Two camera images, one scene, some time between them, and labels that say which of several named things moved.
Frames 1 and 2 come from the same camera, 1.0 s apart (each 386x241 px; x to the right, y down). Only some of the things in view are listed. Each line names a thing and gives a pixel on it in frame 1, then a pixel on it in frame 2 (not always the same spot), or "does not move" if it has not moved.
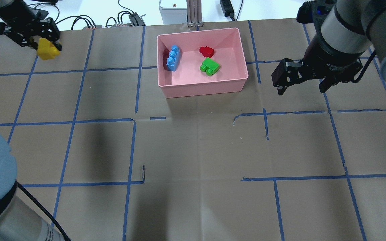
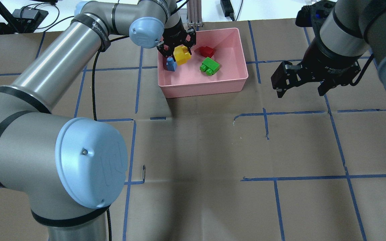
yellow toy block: x=46 y=50 -> x=181 y=54
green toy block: x=210 y=66 does not move
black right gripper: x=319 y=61 does not move
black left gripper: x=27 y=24 -> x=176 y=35
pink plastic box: x=188 y=80 does not move
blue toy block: x=173 y=61 does not move
